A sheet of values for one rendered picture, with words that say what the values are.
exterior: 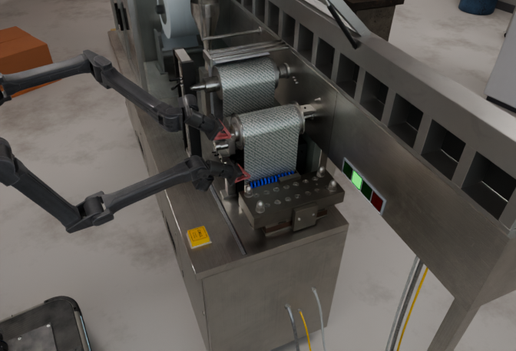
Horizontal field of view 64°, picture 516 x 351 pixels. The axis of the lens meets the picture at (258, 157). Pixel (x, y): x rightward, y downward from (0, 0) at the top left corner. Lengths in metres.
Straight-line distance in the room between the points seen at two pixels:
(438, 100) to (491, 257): 0.41
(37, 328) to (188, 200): 1.02
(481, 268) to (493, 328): 1.63
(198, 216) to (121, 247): 1.24
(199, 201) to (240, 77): 0.56
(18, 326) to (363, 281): 1.90
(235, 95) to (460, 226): 1.00
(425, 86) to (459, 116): 0.13
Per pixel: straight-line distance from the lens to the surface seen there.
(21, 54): 4.87
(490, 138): 1.07
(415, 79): 1.21
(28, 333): 2.42
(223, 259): 1.61
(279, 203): 1.63
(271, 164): 1.70
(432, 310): 2.75
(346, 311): 2.60
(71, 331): 2.37
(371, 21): 4.95
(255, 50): 1.81
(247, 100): 1.78
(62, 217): 1.48
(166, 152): 2.12
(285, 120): 1.62
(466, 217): 1.19
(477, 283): 1.25
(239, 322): 1.96
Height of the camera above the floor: 2.16
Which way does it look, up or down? 38 degrees down
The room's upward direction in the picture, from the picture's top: 1 degrees clockwise
